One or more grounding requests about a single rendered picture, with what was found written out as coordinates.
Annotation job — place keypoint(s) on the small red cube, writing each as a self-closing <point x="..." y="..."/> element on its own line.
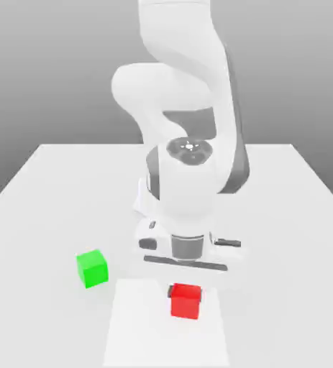
<point x="185" y="302"/>

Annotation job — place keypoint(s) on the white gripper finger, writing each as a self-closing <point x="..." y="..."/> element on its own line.
<point x="201" y="294"/>
<point x="170" y="290"/>

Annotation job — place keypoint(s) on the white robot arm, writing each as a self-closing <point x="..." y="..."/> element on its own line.
<point x="183" y="187"/>

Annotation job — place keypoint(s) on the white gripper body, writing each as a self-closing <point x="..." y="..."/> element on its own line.
<point x="183" y="264"/>

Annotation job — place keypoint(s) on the small green cube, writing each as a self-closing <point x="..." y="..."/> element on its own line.
<point x="92" y="268"/>

